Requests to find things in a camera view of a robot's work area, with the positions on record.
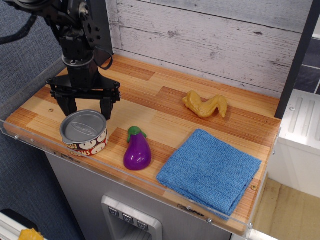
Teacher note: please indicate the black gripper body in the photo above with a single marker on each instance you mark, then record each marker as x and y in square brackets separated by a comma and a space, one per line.
[83, 81]

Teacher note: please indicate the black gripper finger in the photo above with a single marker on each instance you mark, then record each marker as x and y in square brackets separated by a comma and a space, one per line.
[67, 104]
[106, 107]

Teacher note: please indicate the mushroom can with grey lid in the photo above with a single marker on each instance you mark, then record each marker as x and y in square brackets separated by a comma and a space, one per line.
[85, 132]

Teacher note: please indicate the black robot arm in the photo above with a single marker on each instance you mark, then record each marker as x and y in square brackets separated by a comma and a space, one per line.
[86, 48]

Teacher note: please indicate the purple toy eggplant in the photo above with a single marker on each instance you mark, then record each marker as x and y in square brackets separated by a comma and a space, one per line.
[138, 155]

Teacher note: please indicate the clear acrylic edge guard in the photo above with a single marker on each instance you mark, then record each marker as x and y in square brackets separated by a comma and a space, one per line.
[109, 163]

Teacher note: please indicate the yellow toy chicken wing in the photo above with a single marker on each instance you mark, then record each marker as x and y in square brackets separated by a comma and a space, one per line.
[205, 109]

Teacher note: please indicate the grey toy fridge cabinet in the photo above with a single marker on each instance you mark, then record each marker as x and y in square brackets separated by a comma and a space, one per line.
[84, 189]

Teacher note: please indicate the silver dispenser panel with buttons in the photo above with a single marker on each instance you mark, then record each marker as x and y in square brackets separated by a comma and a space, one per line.
[127, 223]

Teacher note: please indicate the blue folded cloth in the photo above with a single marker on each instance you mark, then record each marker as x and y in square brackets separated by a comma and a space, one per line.
[210, 172]

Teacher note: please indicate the yellow object at corner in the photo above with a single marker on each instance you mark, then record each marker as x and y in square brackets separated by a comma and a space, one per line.
[30, 234]

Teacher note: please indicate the white toy sink unit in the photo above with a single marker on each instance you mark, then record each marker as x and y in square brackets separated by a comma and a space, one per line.
[295, 161]

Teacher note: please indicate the dark right vertical post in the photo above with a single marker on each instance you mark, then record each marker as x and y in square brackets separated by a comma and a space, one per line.
[301, 51]

